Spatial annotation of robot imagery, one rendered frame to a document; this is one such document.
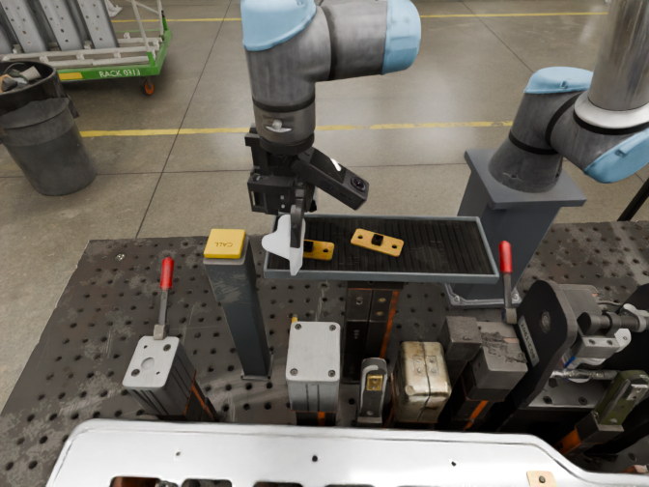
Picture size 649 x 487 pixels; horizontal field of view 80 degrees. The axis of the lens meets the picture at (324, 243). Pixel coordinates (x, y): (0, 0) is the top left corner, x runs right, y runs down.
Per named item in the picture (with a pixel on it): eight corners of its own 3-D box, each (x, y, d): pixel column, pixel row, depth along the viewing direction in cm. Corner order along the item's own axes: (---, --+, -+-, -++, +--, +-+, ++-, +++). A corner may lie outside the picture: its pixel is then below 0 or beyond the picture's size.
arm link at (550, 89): (544, 116, 88) (571, 54, 78) (588, 148, 79) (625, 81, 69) (497, 124, 86) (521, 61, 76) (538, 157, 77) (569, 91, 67)
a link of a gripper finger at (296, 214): (293, 243, 58) (297, 185, 56) (304, 243, 58) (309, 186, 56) (285, 249, 53) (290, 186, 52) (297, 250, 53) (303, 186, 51)
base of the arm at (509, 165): (479, 155, 95) (492, 117, 88) (540, 153, 95) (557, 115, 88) (501, 193, 84) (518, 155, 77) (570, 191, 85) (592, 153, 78)
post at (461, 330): (409, 431, 89) (451, 341, 60) (408, 409, 92) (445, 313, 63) (432, 431, 88) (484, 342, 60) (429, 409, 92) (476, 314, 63)
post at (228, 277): (240, 380, 97) (199, 265, 65) (245, 352, 102) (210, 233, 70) (270, 381, 97) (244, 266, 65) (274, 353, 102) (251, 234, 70)
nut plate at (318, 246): (280, 254, 64) (280, 249, 63) (286, 238, 67) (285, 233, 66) (330, 261, 63) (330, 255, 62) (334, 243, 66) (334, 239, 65)
